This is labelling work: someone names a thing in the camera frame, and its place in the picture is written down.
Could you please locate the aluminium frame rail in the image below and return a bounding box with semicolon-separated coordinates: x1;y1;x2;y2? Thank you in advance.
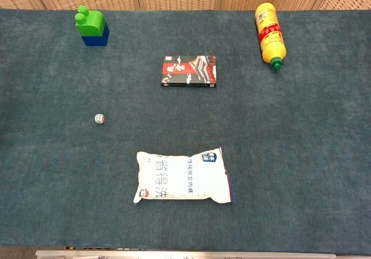
35;249;337;259

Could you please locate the black and red card box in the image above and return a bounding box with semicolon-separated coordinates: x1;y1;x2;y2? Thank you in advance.
160;55;217;89

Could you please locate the blue toy building block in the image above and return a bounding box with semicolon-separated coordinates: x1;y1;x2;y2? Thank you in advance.
81;23;110;47

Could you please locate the dark teal felt table cloth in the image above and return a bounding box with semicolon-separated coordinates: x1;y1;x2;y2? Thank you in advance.
0;8;371;254

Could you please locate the yellow bottle with green cap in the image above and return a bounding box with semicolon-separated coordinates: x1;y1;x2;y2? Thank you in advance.
254;2;287;71

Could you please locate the green toy building block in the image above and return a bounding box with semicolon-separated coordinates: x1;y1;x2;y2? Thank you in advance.
74;5;106;37

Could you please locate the white plastic package with print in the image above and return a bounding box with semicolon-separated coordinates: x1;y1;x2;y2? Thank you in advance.
133;147;234;205

